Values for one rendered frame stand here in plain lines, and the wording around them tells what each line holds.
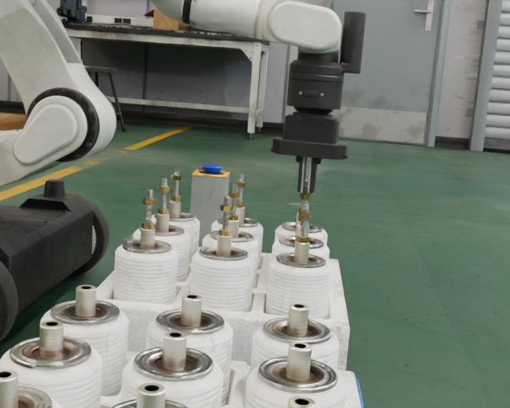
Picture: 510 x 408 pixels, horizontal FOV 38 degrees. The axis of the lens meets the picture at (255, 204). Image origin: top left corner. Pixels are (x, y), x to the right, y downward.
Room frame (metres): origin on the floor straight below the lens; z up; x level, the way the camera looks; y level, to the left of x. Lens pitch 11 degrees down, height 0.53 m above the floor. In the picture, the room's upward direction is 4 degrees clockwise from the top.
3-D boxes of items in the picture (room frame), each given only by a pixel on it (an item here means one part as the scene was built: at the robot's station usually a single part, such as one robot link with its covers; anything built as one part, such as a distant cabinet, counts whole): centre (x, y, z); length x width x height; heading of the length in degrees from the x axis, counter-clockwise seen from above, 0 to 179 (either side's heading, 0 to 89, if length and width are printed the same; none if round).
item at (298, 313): (0.77, -0.06, 0.26); 0.02 x 0.02 x 0.03
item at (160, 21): (5.95, 0.74, 0.87); 0.40 x 0.30 x 0.23; 71
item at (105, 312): (0.78, 0.18, 0.25); 0.08 x 0.08 x 0.01
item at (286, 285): (1.08, -0.08, 0.16); 0.10 x 0.10 x 0.18
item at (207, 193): (1.49, 0.10, 0.16); 0.07 x 0.07 x 0.31; 87
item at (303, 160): (1.20, -0.07, 0.37); 0.03 x 0.02 x 0.06; 168
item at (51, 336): (0.66, 0.18, 0.26); 0.02 x 0.02 x 0.03
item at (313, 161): (1.19, -0.09, 0.37); 0.03 x 0.02 x 0.06; 168
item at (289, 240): (1.19, -0.08, 0.25); 0.08 x 0.08 x 0.01
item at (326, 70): (1.20, -0.10, 0.57); 0.11 x 0.11 x 0.11; 85
